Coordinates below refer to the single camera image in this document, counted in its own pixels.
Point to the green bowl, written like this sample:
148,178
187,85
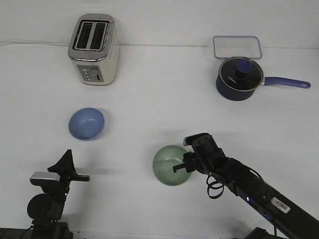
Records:
164,161

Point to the cream and silver toaster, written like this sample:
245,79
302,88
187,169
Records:
94,49

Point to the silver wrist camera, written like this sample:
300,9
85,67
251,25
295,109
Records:
190,139
43,178

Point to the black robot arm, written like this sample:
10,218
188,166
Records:
244,182
46,209

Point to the glass pot lid blue knob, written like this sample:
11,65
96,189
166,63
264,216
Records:
241,74

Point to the blue bowl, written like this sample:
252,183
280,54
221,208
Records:
86,124

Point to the clear blue-rimmed container lid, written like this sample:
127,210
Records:
228,46

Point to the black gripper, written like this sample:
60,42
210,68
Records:
205,158
66,170

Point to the dark blue saucepan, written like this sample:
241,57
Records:
235,95

